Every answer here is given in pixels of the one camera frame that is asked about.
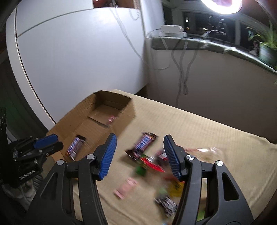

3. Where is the pink small sachet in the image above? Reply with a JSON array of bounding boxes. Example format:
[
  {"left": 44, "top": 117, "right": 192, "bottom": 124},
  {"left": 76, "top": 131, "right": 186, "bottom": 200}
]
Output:
[{"left": 114, "top": 178, "right": 138, "bottom": 199}]

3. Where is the bread sandwich pack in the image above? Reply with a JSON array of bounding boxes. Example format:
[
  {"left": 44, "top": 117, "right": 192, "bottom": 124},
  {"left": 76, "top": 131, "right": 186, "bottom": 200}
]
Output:
[{"left": 185, "top": 147, "right": 225, "bottom": 164}]

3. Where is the black hanging cable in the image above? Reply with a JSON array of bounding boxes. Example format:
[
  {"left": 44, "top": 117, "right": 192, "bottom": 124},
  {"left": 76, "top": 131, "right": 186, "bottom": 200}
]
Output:
[{"left": 170, "top": 30, "right": 227, "bottom": 96}]

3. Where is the green candy wrapper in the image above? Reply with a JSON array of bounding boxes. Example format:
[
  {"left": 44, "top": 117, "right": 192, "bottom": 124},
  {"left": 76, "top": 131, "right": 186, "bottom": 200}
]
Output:
[{"left": 135, "top": 163, "right": 148, "bottom": 177}]

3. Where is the black white small snack packet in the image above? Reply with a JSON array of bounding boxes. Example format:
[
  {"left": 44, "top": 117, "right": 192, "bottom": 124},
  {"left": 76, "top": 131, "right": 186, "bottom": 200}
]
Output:
[{"left": 154, "top": 195, "right": 178, "bottom": 218}]

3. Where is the white cabinet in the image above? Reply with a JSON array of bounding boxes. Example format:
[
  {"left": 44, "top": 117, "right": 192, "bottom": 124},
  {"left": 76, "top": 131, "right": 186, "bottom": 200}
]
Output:
[{"left": 5, "top": 0, "right": 165, "bottom": 130}]

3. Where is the white power strip box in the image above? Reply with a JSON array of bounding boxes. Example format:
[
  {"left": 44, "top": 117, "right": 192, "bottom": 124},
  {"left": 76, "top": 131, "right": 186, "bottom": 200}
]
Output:
[{"left": 159, "top": 25, "right": 187, "bottom": 38}]

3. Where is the red clear round pastry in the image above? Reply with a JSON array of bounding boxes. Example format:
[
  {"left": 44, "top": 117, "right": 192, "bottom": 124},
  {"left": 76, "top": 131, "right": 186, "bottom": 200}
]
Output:
[{"left": 155, "top": 149, "right": 168, "bottom": 167}]

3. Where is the potted spider plant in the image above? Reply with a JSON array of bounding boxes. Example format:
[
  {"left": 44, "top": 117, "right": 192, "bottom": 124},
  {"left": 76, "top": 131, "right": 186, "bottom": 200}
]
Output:
[{"left": 245, "top": 20, "right": 276, "bottom": 70}]

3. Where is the grey window sill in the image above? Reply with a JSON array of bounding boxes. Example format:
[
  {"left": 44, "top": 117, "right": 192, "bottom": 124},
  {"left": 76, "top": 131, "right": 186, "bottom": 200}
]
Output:
[{"left": 151, "top": 37, "right": 276, "bottom": 75}]

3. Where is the yellow snack packet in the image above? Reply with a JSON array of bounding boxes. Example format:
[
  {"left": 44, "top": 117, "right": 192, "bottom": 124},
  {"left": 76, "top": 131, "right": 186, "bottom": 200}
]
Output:
[{"left": 167, "top": 181, "right": 185, "bottom": 198}]

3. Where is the Snickers bar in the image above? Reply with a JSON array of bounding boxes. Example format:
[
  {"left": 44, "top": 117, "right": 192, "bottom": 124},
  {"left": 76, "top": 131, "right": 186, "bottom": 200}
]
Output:
[
  {"left": 125, "top": 132, "right": 157, "bottom": 160},
  {"left": 66, "top": 135, "right": 86, "bottom": 161}
]

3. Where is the ring light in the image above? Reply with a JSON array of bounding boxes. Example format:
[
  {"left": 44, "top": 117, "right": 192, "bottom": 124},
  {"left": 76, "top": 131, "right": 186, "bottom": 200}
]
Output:
[{"left": 201, "top": 0, "right": 242, "bottom": 15}]

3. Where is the brown cardboard box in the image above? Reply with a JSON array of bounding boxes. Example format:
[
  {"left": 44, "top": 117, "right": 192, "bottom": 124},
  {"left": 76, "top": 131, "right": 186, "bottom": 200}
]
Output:
[{"left": 47, "top": 91, "right": 135, "bottom": 162}]

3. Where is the white hanging cable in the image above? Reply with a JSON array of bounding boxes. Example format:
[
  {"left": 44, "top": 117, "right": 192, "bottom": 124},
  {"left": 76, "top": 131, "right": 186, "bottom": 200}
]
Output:
[{"left": 112, "top": 0, "right": 171, "bottom": 71}]

